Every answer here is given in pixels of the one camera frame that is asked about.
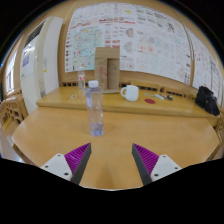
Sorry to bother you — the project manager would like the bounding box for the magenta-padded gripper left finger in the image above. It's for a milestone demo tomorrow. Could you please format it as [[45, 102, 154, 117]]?
[[40, 142, 92, 186]]

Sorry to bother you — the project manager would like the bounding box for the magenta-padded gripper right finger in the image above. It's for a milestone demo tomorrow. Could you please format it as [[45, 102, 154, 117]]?
[[131, 143, 183, 186]]

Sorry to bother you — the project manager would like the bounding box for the clear water bottle white cap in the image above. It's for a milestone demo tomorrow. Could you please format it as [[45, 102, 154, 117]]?
[[85, 79, 105, 137]]

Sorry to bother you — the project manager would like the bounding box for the small white object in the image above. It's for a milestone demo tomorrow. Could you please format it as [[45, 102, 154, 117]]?
[[152, 93, 167, 101]]

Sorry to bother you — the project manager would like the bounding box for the white mug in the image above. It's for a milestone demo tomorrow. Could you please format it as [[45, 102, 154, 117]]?
[[120, 84, 140, 102]]

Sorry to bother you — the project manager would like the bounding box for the small clear bottle red label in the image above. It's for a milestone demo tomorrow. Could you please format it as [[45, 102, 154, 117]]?
[[77, 66, 87, 92]]

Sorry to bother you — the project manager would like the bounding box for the black bag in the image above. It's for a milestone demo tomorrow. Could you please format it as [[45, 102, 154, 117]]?
[[194, 85, 221, 117]]

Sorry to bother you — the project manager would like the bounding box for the brown cardboard box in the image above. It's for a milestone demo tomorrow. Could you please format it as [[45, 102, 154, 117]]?
[[94, 46, 121, 94]]

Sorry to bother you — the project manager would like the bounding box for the narrow printed wall poster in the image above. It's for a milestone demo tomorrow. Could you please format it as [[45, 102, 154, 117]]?
[[186, 28, 224, 101]]

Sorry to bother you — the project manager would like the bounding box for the large printed wall poster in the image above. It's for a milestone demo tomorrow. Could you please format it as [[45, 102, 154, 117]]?
[[64, 2, 193, 86]]

